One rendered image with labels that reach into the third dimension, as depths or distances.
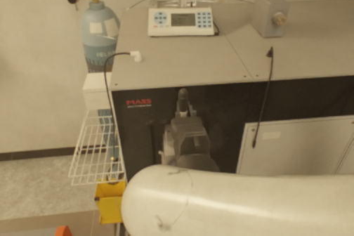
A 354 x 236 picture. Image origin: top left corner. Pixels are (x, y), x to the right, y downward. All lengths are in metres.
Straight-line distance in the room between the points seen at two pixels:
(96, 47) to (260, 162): 1.02
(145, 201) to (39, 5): 1.69
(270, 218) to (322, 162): 0.90
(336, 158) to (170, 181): 0.90
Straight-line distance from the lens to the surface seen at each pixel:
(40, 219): 1.43
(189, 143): 0.53
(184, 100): 0.68
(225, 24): 1.13
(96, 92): 1.11
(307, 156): 1.09
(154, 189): 0.35
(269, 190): 0.28
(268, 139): 0.95
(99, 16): 1.51
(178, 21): 1.02
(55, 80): 2.16
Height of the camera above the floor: 1.84
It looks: 35 degrees down
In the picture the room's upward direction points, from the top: straight up
